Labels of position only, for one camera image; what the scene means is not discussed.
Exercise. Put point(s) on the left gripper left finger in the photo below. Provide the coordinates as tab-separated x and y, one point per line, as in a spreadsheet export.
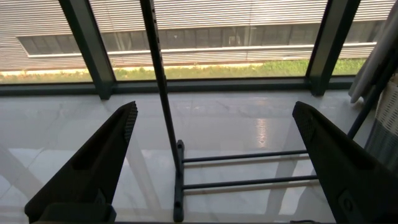
87	174

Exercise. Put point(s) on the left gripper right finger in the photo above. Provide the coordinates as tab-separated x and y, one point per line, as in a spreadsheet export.
348	174

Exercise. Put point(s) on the white laundry basket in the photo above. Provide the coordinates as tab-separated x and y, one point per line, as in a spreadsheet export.
388	109

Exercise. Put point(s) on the black clothes rack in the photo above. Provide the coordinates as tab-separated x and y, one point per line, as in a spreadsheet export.
178	186

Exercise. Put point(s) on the window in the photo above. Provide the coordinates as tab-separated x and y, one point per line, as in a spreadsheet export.
217	40

